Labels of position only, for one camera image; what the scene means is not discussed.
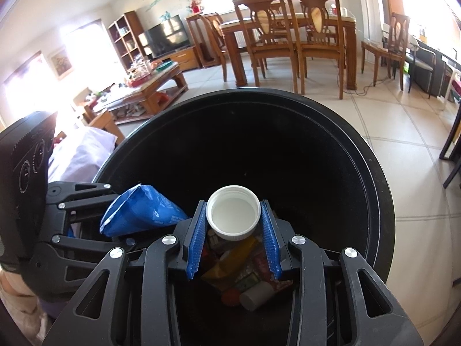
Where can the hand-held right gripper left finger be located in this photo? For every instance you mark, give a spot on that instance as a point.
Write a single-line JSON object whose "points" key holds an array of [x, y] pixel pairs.
{"points": [[196, 238]]}

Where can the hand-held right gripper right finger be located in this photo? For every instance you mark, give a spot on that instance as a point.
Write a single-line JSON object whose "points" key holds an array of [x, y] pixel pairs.
{"points": [[269, 241]]}

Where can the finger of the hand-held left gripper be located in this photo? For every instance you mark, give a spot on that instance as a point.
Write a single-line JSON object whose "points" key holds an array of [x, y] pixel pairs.
{"points": [[83, 243], [79, 187]]}

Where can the white plastic jar lid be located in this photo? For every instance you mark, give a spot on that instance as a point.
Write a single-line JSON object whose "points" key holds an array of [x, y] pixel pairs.
{"points": [[234, 214]]}

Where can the blue snack packet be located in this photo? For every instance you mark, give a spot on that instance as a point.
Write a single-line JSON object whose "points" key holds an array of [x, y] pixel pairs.
{"points": [[144, 209]]}

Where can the black trash bin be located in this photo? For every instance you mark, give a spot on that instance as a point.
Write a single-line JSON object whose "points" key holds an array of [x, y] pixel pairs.
{"points": [[288, 144]]}

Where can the person's left forearm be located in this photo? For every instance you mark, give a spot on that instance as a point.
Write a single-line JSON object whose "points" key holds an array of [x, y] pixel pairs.
{"points": [[14, 302]]}

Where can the red printed wrapper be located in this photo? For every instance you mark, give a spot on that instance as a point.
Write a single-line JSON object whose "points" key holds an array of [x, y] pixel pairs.
{"points": [[261, 266]]}

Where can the person's lavender pants leg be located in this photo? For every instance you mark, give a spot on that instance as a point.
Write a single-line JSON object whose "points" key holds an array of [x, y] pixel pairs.
{"points": [[75, 155]]}

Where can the yellow snack wrapper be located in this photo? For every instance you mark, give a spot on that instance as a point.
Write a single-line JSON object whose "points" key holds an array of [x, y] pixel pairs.
{"points": [[230, 263]]}

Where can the white plastic bottle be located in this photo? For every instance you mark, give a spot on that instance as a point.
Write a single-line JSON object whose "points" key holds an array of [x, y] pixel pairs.
{"points": [[255, 295]]}

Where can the red bottle cap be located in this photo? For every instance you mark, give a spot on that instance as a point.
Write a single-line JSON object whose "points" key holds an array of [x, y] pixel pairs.
{"points": [[230, 297]]}

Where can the small wooden stool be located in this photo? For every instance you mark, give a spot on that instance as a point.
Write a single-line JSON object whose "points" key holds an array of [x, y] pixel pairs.
{"points": [[104, 122]]}

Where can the wooden coffee table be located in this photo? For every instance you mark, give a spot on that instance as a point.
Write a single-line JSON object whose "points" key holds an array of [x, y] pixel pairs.
{"points": [[158, 86]]}

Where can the pile of tabletop items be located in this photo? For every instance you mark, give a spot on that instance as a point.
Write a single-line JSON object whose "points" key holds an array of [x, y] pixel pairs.
{"points": [[144, 70]]}

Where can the wooden bookshelf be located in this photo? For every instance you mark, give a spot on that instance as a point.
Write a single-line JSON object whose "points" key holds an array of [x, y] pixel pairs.
{"points": [[126, 39]]}

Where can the wooden television stand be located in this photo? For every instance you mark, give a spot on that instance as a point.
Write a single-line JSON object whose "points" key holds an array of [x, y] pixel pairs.
{"points": [[183, 59]]}

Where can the black television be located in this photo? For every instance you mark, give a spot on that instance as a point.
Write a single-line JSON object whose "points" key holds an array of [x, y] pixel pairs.
{"points": [[165, 38]]}

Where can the tall wooden plant stand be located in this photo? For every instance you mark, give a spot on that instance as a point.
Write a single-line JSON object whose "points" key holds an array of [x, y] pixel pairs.
{"points": [[196, 36]]}

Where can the wooden dining chair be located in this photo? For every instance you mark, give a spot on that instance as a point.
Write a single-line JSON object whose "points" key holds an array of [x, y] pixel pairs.
{"points": [[318, 48], [216, 32], [270, 48], [398, 32]]}

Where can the wooden dining table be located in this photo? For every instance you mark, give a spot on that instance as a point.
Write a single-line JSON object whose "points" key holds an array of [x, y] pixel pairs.
{"points": [[348, 54]]}

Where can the red flower vase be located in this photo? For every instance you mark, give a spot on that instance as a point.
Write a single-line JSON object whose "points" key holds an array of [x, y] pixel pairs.
{"points": [[195, 5]]}

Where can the dark armchair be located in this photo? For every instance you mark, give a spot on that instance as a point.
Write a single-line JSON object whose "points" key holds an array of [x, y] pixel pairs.
{"points": [[425, 68]]}

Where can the white plastic chair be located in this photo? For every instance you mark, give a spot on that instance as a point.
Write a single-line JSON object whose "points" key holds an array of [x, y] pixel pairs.
{"points": [[453, 86]]}

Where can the small framed wall picture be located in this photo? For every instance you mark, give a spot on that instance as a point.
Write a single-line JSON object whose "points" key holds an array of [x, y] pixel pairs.
{"points": [[60, 63]]}

